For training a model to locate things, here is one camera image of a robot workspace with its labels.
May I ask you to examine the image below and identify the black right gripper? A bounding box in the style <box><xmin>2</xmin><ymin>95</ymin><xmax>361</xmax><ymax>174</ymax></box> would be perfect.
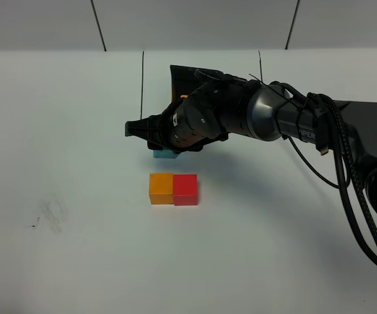
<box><xmin>125</xmin><ymin>99</ymin><xmax>229</xmax><ymax>154</ymax></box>

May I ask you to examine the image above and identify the blue cube block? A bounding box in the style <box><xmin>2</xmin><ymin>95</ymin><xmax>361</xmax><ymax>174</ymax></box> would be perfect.
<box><xmin>153</xmin><ymin>149</ymin><xmax>179</xmax><ymax>159</ymax></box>

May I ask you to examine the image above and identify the red cube block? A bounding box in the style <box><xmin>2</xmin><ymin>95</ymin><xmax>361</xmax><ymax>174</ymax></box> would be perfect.
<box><xmin>173</xmin><ymin>174</ymin><xmax>199</xmax><ymax>206</ymax></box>

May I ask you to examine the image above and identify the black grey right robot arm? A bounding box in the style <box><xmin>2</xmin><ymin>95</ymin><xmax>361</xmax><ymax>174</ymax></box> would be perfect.
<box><xmin>125</xmin><ymin>65</ymin><xmax>377</xmax><ymax>213</ymax></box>

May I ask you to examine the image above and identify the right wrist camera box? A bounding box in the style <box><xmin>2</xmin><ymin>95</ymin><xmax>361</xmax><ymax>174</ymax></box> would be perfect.
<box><xmin>170</xmin><ymin>65</ymin><xmax>223</xmax><ymax>101</ymax></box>

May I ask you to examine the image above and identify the black right camera cable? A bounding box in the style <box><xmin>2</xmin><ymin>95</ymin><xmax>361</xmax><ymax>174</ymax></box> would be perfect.
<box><xmin>284</xmin><ymin>93</ymin><xmax>377</xmax><ymax>314</ymax></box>

